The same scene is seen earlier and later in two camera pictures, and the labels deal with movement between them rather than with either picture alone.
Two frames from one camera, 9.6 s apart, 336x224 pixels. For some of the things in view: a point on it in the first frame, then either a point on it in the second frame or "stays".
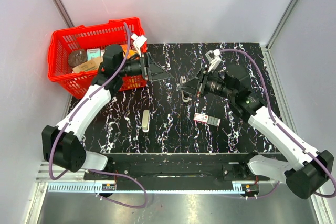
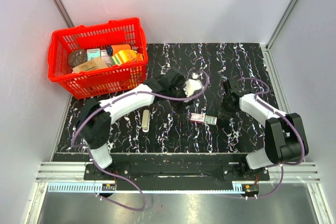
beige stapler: x=145 y=120 stays
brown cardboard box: x=92 y=64 stays
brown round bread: x=76 y=57 stays
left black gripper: x=154 y=67 -> x=180 y=107
